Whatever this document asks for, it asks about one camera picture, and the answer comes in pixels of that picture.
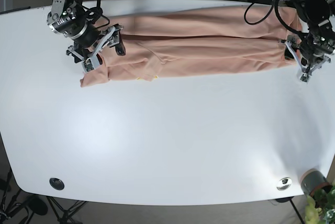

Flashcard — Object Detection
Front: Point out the silver table grommet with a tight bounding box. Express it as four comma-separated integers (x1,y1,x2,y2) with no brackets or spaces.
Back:
276,177,292,191

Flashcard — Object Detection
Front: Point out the grey plant pot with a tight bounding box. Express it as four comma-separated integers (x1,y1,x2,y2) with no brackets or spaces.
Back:
299,169,332,197

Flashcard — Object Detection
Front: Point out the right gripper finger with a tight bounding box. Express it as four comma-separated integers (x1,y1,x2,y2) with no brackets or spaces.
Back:
105,24,126,56
81,46,104,73

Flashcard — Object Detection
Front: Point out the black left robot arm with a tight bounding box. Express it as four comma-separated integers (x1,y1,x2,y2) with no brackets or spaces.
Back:
244,0,334,83

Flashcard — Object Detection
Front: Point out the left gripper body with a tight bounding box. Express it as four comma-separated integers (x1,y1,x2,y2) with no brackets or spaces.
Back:
297,28,334,60

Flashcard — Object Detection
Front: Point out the black table grommet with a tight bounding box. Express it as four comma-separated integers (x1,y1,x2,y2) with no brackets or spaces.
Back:
49,177,65,191

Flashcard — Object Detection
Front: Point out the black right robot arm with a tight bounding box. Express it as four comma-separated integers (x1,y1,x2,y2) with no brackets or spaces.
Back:
47,0,126,72

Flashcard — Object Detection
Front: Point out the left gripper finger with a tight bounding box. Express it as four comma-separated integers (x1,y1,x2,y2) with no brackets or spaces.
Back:
277,35,302,65
298,57,331,83

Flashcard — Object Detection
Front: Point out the peach T-shirt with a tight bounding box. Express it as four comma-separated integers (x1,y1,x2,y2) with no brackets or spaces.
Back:
80,6,295,87

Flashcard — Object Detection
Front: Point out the green potted plant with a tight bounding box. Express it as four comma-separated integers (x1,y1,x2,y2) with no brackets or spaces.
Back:
305,185,334,224

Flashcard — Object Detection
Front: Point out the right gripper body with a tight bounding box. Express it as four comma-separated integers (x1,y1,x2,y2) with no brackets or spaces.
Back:
65,20,110,60

